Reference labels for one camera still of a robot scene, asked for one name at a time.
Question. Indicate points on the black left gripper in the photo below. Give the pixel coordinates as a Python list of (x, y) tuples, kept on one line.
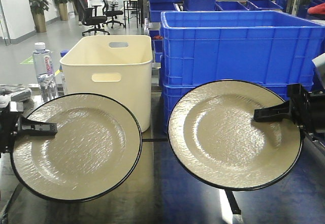
[(12, 123)]

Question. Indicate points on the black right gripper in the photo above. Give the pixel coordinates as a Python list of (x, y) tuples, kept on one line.
[(306, 108)]

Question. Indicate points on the beige plate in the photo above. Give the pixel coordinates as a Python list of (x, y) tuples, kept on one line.
[(214, 137), (97, 146)]

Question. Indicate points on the blue bin on shelf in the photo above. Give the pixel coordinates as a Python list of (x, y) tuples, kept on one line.
[(199, 5)]

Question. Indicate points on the grey white device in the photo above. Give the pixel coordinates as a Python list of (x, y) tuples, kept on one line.
[(14, 93)]

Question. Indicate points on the large blue crate upper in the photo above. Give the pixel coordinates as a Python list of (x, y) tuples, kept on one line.
[(265, 47)]

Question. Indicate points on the large blue crate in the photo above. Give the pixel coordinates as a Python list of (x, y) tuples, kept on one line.
[(171, 94), (265, 47)]

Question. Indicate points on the clear water bottle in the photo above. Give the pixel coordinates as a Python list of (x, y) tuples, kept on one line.
[(44, 72)]

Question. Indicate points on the large blue crate lower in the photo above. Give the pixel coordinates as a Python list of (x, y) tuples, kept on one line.
[(171, 94)]

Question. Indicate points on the cream plastic storage bin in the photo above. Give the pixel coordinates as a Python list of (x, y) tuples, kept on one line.
[(117, 66)]

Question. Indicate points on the potted plant gold pot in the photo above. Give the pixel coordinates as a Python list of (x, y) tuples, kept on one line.
[(38, 7)]

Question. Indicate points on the black office chair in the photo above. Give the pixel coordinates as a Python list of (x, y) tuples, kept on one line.
[(94, 21)]

